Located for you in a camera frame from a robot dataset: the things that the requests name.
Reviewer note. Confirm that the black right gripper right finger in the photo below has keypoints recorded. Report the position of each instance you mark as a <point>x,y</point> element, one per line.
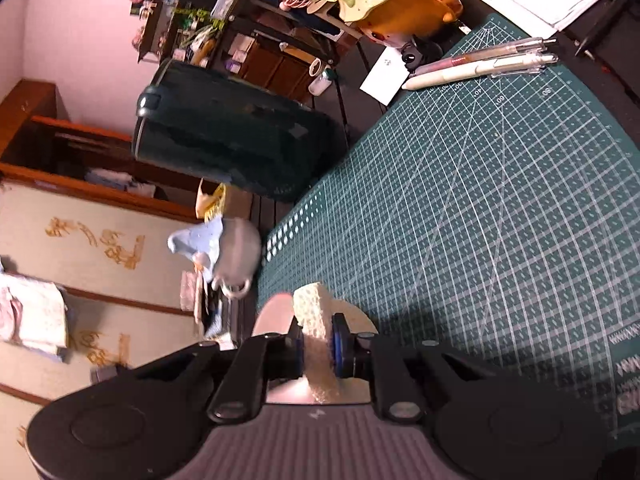
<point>377,360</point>

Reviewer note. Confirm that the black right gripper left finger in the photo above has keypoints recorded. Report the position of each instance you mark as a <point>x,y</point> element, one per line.
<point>260,360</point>

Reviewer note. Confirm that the white bowl red rim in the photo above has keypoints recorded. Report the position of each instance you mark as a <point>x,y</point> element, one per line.
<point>276,317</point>

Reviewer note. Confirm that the beige oval sponge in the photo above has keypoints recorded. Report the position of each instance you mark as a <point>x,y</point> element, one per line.
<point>314,307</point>

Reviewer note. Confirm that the blue hat white teapot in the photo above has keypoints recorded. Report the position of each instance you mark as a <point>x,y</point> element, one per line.
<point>227,249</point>

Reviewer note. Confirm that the white card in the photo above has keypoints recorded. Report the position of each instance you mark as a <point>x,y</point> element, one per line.
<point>386,77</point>

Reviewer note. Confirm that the white pen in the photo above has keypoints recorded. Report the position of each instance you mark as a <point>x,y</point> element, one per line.
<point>514,64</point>

